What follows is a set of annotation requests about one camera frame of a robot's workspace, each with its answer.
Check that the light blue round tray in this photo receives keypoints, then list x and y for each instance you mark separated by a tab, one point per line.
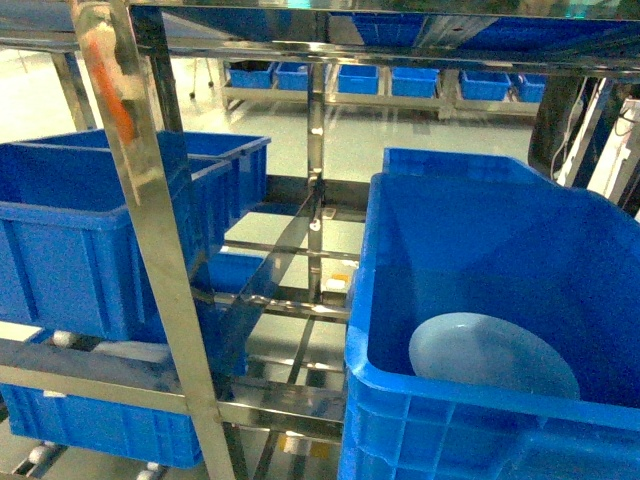
482	350

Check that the distant blue bin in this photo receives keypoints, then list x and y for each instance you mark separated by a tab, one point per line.
484	86
414	82
292	76
358	79
530	87
252	74

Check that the blue crate top shelf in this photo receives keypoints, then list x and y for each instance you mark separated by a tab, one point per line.
487	33

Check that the blue crate shelf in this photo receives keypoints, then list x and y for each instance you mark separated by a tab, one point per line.
487	33
122	430

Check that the blue crate lower shelf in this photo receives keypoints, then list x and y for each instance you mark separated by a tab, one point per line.
122	430

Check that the stainless steel shelf rack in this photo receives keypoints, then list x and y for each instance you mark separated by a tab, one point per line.
126	47

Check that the blue crate left rear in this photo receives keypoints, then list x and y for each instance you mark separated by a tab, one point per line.
235	165

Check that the blue crate behind right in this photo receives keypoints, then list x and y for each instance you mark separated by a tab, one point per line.
481	167

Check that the distant low steel rack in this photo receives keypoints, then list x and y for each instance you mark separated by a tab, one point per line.
447	102

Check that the large blue crate right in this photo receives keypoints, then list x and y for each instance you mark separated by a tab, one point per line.
560	263

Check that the blue crate left front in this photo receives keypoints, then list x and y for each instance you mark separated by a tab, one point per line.
70	259

